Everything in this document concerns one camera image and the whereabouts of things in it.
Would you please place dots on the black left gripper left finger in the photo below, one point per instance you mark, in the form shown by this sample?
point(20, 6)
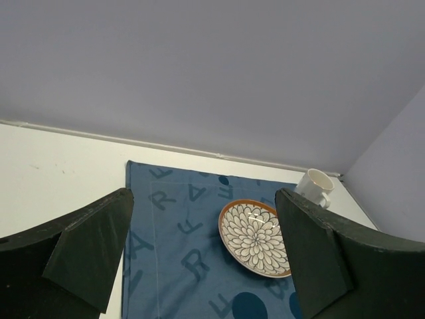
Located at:
point(66, 267)

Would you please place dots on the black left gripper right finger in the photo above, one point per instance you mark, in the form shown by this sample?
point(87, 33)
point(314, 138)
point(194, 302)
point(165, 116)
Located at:
point(342, 269)

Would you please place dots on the white ceramic mug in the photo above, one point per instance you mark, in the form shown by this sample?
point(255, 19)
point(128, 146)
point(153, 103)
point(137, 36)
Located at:
point(316, 186)

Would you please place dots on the floral plate with brown rim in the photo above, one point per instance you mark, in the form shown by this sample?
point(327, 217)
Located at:
point(251, 233)

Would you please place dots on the blue letter-print cloth placemat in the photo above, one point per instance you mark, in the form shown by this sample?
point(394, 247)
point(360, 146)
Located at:
point(175, 263)

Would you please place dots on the aluminium table edge rail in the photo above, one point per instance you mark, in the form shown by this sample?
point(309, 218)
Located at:
point(151, 145)

